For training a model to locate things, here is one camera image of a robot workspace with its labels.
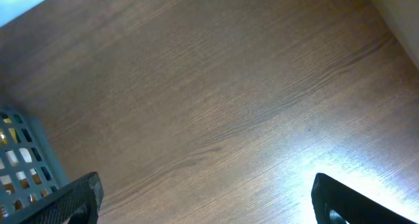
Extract grey plastic lattice basket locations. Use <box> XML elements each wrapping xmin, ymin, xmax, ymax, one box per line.
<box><xmin>1</xmin><ymin>107</ymin><xmax>69</xmax><ymax>222</ymax></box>

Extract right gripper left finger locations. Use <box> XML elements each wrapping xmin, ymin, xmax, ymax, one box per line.
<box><xmin>3</xmin><ymin>172</ymin><xmax>103</xmax><ymax>224</ymax></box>

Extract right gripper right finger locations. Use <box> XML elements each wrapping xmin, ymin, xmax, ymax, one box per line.
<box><xmin>311</xmin><ymin>173</ymin><xmax>412</xmax><ymax>224</ymax></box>

